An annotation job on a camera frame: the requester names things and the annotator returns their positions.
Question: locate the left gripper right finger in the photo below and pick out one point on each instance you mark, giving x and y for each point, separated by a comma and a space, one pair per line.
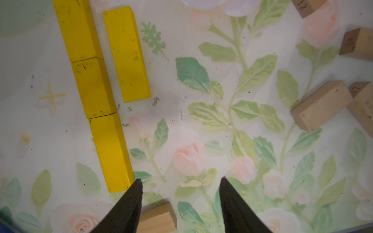
238, 217

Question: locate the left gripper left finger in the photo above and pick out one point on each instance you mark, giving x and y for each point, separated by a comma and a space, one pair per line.
124, 216

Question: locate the yellow short block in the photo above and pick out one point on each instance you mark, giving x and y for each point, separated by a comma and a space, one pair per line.
94, 87
112, 151

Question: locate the wooden block diagonal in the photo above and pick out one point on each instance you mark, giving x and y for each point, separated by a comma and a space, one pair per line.
362, 105

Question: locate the yellow long block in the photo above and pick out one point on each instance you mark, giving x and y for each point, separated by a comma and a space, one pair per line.
78, 29
127, 54

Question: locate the blue card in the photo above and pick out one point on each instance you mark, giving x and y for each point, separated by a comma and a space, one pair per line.
6, 228

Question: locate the wooden block top edge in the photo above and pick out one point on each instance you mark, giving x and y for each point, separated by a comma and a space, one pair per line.
307, 7

